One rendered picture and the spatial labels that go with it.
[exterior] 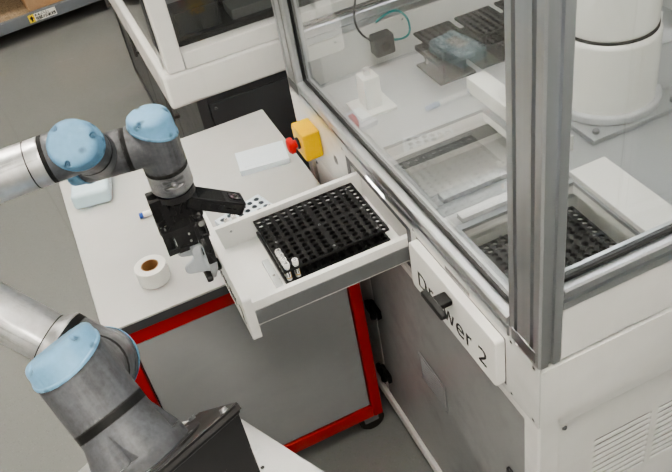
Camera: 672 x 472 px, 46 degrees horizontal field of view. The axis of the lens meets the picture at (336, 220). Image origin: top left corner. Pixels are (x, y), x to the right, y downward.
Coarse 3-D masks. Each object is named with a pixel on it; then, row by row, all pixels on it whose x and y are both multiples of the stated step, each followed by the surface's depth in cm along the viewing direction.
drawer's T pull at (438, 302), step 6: (426, 294) 137; (438, 294) 137; (444, 294) 137; (426, 300) 137; (432, 300) 136; (438, 300) 136; (444, 300) 136; (450, 300) 136; (432, 306) 135; (438, 306) 135; (444, 306) 136; (438, 312) 134; (444, 312) 134; (444, 318) 133
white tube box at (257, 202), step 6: (252, 198) 185; (258, 198) 185; (246, 204) 184; (252, 204) 183; (258, 204) 183; (264, 204) 183; (246, 210) 182; (252, 210) 182; (222, 216) 182; (228, 216) 182; (240, 216) 182; (216, 222) 180; (222, 222) 180
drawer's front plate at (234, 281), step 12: (204, 216) 161; (216, 240) 155; (216, 252) 152; (228, 264) 149; (228, 276) 147; (240, 288) 143; (240, 300) 142; (240, 312) 152; (252, 312) 143; (252, 324) 145; (252, 336) 148
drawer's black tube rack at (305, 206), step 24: (336, 192) 165; (288, 216) 161; (312, 216) 160; (336, 216) 159; (360, 216) 159; (288, 240) 156; (312, 240) 155; (336, 240) 154; (360, 240) 153; (384, 240) 157; (312, 264) 154
